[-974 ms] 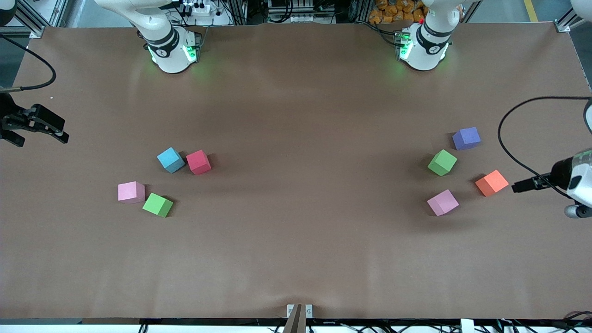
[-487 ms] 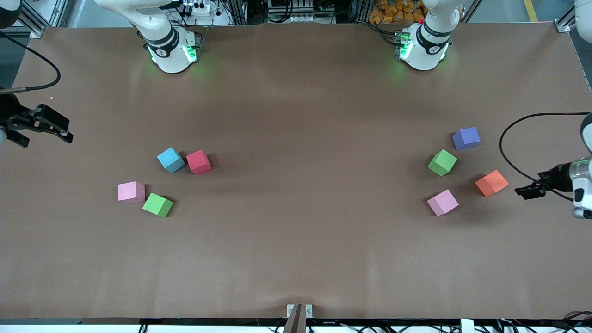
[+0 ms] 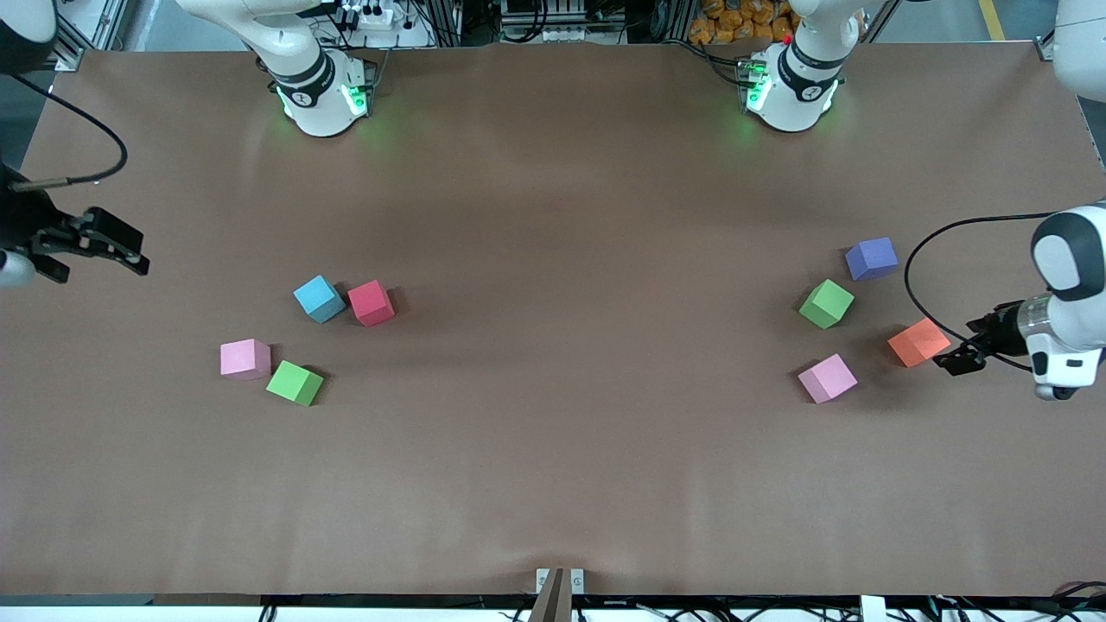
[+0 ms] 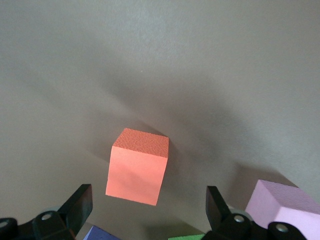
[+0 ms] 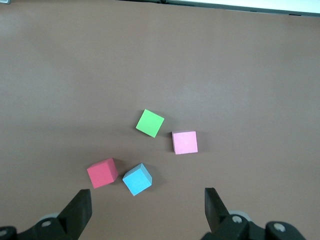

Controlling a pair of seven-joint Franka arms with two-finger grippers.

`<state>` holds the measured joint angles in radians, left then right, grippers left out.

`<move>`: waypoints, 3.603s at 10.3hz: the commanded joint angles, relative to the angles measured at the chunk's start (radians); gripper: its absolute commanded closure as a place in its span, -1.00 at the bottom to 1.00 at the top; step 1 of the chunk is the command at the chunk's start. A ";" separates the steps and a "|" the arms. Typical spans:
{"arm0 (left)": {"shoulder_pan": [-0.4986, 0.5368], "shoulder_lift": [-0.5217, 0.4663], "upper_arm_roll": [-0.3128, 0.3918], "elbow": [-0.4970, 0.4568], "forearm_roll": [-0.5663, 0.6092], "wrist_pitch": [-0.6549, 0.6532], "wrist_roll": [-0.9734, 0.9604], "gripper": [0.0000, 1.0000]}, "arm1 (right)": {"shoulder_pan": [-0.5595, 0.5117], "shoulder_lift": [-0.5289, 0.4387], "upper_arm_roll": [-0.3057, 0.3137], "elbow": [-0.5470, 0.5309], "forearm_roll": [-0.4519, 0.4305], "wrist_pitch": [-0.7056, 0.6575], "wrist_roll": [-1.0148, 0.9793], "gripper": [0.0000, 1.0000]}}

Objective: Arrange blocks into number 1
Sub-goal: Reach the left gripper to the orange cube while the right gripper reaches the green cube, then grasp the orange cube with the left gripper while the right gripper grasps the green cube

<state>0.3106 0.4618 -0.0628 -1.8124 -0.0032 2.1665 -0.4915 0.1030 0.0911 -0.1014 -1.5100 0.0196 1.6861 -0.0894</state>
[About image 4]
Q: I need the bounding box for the pink foam cube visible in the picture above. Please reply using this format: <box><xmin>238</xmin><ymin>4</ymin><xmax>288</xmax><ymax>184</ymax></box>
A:
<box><xmin>244</xmin><ymin>179</ymin><xmax>320</xmax><ymax>240</ymax></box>

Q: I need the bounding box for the orange foam cube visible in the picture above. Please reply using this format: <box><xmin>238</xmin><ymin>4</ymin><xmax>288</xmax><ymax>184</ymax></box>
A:
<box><xmin>105</xmin><ymin>127</ymin><xmax>170</xmax><ymax>207</ymax></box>

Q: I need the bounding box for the purple foam cube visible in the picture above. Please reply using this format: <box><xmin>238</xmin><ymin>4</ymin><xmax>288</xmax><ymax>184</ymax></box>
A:
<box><xmin>83</xmin><ymin>224</ymin><xmax>118</xmax><ymax>240</ymax></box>

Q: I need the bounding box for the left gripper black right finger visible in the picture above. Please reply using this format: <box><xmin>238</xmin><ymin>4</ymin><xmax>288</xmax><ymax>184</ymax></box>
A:
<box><xmin>201</xmin><ymin>186</ymin><xmax>307</xmax><ymax>240</ymax></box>

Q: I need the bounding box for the green foam cube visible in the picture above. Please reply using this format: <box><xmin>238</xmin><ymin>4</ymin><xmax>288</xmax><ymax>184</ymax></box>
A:
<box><xmin>167</xmin><ymin>233</ymin><xmax>206</xmax><ymax>240</ymax></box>

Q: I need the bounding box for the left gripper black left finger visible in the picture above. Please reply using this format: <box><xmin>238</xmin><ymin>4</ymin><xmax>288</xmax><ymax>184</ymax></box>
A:
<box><xmin>0</xmin><ymin>184</ymin><xmax>93</xmax><ymax>240</ymax></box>

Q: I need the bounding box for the brown table cover sheet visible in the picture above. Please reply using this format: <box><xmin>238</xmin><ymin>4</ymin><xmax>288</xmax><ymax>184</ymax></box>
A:
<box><xmin>0</xmin><ymin>0</ymin><xmax>320</xmax><ymax>240</ymax></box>

